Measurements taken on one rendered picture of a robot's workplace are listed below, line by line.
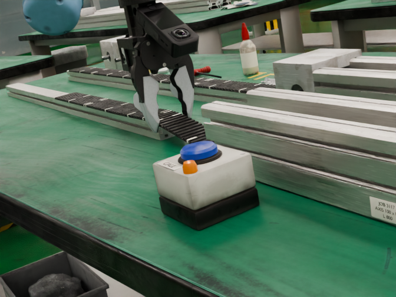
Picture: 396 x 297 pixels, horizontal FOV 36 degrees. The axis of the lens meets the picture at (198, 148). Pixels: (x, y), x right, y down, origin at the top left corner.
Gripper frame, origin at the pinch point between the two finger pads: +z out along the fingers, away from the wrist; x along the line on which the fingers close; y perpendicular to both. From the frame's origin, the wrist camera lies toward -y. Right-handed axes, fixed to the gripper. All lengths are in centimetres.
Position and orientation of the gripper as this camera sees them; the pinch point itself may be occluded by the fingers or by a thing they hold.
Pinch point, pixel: (172, 120)
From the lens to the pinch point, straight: 98.0
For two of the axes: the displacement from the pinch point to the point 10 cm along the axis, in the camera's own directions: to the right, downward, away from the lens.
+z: 1.8, 9.5, 2.7
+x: -8.4, 2.9, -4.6
